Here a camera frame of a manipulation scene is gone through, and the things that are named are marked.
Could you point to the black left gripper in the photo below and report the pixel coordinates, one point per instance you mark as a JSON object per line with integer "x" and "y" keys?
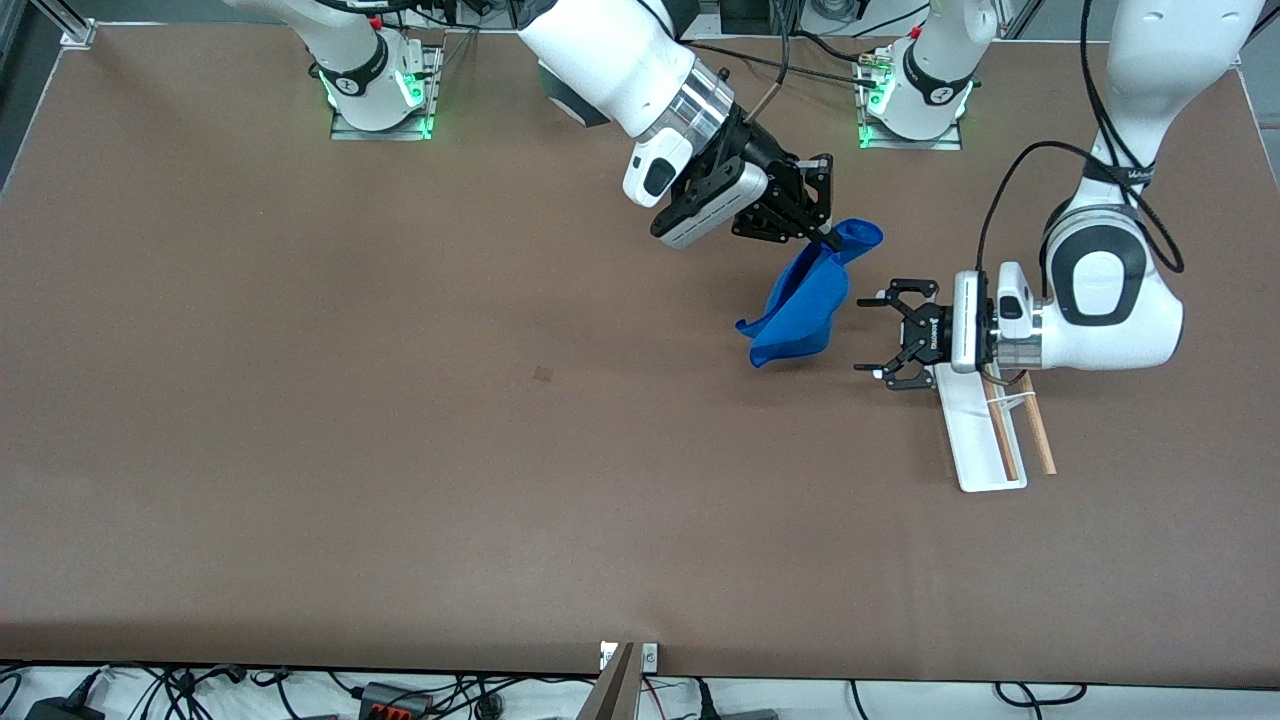
{"x": 932, "y": 335}

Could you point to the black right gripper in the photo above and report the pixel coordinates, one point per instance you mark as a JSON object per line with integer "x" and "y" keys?
{"x": 762, "y": 153}

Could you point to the blue microfibre towel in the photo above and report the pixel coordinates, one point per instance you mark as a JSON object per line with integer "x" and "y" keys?
{"x": 800, "y": 310}

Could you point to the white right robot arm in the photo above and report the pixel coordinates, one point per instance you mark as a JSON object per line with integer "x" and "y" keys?
{"x": 610, "y": 50}

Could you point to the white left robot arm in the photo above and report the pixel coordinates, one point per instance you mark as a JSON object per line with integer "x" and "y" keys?
{"x": 1100, "y": 300}

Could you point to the white rack with wooden rods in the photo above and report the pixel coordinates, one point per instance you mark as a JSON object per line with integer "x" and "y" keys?
{"x": 975, "y": 440}

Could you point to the grey box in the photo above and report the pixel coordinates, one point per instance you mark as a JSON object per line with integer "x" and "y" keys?
{"x": 750, "y": 715}

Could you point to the black plug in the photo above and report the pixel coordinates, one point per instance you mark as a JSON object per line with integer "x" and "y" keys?
{"x": 705, "y": 700}

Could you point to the grey power strip orange switches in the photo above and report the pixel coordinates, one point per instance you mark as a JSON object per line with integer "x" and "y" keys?
{"x": 395, "y": 705}

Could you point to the black power adapter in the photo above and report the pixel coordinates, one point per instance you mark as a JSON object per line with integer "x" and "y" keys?
{"x": 60, "y": 711}

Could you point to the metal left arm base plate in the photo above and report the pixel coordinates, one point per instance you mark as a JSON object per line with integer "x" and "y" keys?
{"x": 910, "y": 144}

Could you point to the small silver post bracket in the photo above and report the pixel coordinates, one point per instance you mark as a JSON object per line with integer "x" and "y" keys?
{"x": 650, "y": 657}

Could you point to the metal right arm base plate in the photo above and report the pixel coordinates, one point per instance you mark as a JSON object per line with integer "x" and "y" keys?
{"x": 380, "y": 135}

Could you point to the brown camera post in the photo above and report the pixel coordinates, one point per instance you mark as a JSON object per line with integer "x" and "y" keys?
{"x": 615, "y": 695}

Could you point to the aluminium frame profile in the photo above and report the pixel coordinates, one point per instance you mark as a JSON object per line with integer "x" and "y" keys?
{"x": 55, "y": 12}

